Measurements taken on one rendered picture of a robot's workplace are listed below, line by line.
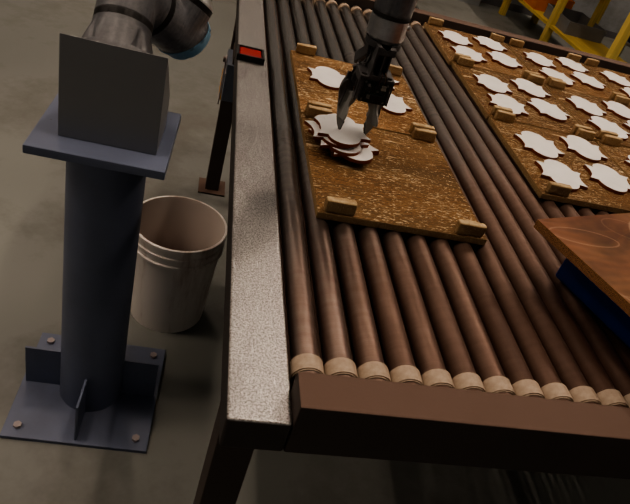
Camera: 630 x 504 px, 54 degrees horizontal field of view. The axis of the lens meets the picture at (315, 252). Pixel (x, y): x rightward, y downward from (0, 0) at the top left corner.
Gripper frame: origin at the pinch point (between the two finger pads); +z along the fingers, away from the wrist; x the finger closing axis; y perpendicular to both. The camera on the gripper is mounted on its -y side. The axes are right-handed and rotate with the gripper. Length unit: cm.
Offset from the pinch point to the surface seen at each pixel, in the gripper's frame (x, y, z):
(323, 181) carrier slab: -6.3, 15.4, 6.1
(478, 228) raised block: 23.6, 25.8, 4.0
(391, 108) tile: 15.7, -27.2, 5.8
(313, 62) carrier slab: -4, -50, 7
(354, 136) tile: 0.3, 3.1, 1.1
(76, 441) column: -51, 18, 98
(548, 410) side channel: 21, 69, 4
